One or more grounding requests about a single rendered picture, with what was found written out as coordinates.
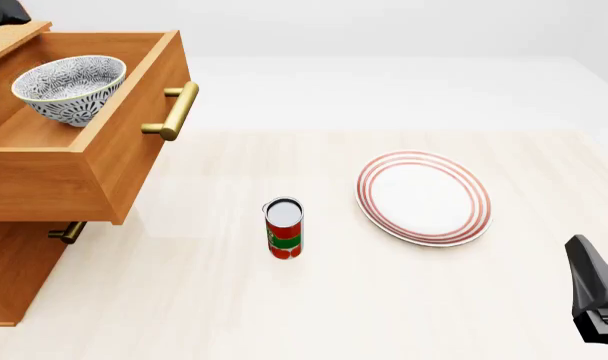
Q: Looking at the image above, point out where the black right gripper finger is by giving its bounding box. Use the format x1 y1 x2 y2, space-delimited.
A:
564 234 608 318

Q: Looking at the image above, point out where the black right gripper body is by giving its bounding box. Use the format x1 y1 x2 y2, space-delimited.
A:
571 303 608 348

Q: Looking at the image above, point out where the black white patterned bowl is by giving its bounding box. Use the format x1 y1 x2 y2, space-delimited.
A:
10 54 128 129

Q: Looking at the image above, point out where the open wooden drawer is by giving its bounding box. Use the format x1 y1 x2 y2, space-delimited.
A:
0 30 193 226

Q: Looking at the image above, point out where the wooden cabinet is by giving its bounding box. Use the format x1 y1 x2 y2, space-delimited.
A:
0 21 74 327

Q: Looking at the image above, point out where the white plate with red rings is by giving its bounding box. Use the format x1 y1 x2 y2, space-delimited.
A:
354 150 494 249

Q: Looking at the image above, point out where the red green food tin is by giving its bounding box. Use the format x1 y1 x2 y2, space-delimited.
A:
261 195 305 261

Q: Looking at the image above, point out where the long brass drawer handle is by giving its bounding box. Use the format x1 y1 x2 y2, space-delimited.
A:
140 80 201 143

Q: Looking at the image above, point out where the short brass drawer handle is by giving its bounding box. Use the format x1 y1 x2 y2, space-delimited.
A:
47 220 88 246

